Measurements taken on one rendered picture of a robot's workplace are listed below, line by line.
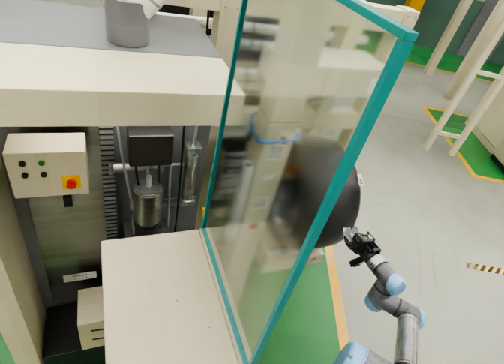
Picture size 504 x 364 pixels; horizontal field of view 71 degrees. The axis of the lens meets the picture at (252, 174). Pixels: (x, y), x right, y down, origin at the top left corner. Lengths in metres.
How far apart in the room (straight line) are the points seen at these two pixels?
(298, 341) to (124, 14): 2.24
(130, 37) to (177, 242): 0.74
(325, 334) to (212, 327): 1.72
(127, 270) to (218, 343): 0.38
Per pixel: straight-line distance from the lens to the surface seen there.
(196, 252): 1.32
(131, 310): 1.19
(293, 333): 2.73
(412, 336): 1.42
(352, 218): 1.69
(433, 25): 11.52
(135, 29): 1.37
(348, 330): 2.91
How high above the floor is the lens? 2.30
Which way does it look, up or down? 38 degrees down
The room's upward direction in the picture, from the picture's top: 15 degrees clockwise
